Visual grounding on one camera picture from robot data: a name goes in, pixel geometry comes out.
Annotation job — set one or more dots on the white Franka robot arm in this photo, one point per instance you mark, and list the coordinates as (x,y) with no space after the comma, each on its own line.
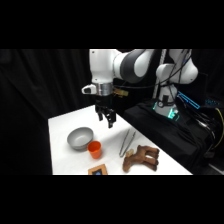
(103,66)

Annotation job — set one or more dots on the wooden framed blue block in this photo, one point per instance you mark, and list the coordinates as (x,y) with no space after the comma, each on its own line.
(98,170)

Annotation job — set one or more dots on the black curtain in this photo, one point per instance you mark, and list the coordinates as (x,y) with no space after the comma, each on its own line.
(36,100)

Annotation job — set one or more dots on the black robot stand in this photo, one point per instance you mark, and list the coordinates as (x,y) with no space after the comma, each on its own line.
(160,130)

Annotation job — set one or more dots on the metal tongs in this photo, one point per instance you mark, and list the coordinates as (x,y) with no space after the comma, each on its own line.
(125,144)

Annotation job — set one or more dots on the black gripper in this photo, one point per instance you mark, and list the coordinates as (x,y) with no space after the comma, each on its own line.
(104,108)

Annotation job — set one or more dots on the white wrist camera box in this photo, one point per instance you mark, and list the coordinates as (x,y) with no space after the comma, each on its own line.
(88,89)

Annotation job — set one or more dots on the orange plastic cup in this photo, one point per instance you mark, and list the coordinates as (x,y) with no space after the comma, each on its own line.
(95,150)

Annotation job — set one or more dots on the brown plush deer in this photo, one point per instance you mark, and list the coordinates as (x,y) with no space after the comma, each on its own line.
(143,156)

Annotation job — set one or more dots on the blue lit control box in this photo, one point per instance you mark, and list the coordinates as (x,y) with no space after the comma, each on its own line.
(188,99)

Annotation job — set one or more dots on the grey bowl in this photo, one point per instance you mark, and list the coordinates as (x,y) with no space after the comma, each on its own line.
(80,137)

